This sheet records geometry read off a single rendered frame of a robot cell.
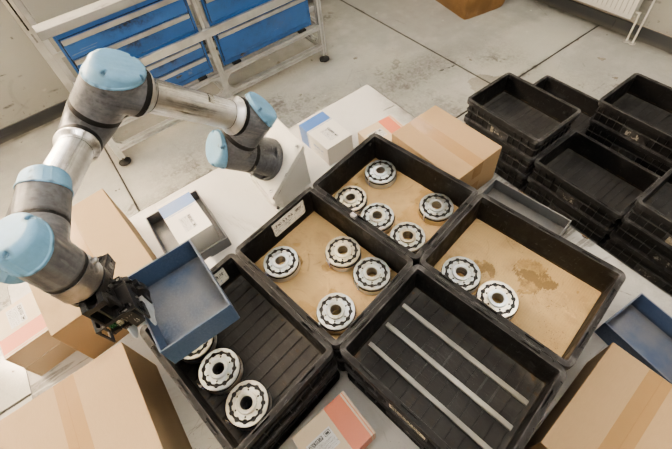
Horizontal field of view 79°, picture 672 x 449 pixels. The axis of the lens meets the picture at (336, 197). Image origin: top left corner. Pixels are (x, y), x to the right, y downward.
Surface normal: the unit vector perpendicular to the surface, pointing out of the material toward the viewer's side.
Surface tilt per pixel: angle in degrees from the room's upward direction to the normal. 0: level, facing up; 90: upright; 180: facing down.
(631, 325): 0
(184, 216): 0
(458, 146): 0
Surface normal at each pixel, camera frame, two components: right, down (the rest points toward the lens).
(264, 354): -0.10, -0.62
